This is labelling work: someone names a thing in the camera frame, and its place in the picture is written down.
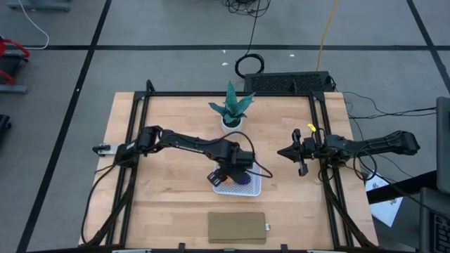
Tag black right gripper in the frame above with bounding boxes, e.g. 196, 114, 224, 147
276, 128, 323, 177

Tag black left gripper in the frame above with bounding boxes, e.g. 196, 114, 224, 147
206, 162, 254, 188

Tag white perforated plastic basket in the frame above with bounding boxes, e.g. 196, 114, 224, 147
212, 160, 263, 197

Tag white round plant pot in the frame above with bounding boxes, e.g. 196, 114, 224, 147
221, 115, 244, 135

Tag black perforated metal box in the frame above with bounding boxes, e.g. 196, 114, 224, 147
243, 71, 335, 94

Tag green snake plant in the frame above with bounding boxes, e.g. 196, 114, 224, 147
207, 81, 256, 124

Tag white printed paper sheet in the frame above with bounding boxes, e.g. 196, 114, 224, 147
365, 170, 404, 228

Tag black bar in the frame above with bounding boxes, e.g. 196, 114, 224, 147
367, 171, 437, 205

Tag grey upright panel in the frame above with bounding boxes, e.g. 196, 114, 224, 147
435, 96, 450, 194

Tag grey cabinet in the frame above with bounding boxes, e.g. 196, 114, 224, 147
419, 187, 450, 253

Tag red and black cart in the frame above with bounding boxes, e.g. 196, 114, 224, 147
0, 34, 31, 94

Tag grey furniture base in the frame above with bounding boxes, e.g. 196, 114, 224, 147
6, 0, 71, 11

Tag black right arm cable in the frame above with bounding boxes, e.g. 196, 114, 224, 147
318, 150, 379, 183

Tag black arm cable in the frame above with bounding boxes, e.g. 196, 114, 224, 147
318, 150, 379, 183
80, 163, 119, 245

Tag black aluminium table frame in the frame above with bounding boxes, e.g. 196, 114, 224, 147
79, 79, 379, 252

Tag coiled black floor cable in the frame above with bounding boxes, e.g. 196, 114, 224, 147
234, 0, 265, 79

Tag thin black floor cable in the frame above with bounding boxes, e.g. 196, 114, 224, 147
342, 91, 437, 120

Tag yellow floor cable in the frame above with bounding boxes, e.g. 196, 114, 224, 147
316, 0, 340, 72

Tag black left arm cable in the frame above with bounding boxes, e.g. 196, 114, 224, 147
80, 163, 119, 245

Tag tangled black cables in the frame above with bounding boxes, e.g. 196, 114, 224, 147
221, 0, 271, 17

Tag white floor cable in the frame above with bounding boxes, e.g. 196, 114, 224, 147
17, 0, 51, 50

